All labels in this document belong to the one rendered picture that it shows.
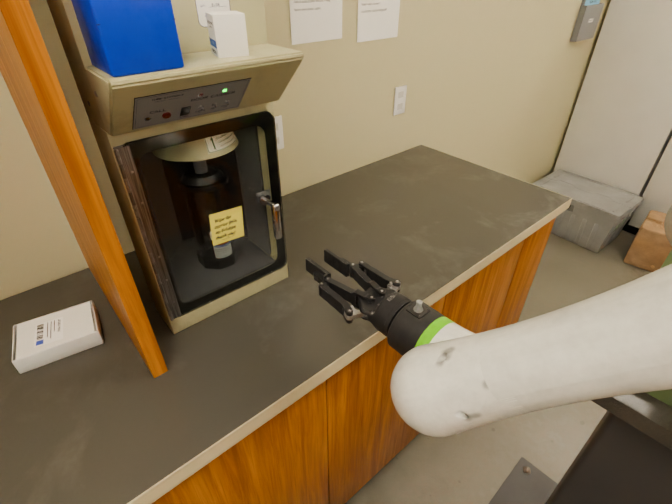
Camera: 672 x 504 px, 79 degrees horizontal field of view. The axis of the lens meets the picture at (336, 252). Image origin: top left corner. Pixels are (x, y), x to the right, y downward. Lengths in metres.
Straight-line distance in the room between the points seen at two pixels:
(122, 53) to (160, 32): 0.06
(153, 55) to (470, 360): 0.56
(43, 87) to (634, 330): 0.69
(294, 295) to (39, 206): 0.68
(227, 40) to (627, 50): 2.95
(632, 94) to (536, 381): 3.07
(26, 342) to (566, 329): 1.00
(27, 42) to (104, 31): 0.08
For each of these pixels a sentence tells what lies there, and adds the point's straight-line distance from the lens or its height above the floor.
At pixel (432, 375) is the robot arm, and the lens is 0.48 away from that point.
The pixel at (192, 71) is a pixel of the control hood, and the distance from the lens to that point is 0.68.
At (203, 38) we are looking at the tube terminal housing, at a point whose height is 1.53.
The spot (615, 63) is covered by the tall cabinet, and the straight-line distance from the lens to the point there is 3.44.
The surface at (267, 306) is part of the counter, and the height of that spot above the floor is 0.94.
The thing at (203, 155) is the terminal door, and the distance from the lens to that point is 0.83.
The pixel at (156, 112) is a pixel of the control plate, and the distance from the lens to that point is 0.73.
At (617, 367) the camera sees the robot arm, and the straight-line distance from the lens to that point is 0.43.
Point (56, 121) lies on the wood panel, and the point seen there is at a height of 1.47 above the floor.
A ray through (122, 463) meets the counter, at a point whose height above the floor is 0.94.
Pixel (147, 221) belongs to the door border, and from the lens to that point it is 0.83.
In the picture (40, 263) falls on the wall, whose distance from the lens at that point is 1.33.
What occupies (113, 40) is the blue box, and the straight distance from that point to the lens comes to 0.65.
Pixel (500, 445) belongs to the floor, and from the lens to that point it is 1.99.
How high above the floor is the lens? 1.64
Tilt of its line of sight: 36 degrees down
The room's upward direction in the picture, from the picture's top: straight up
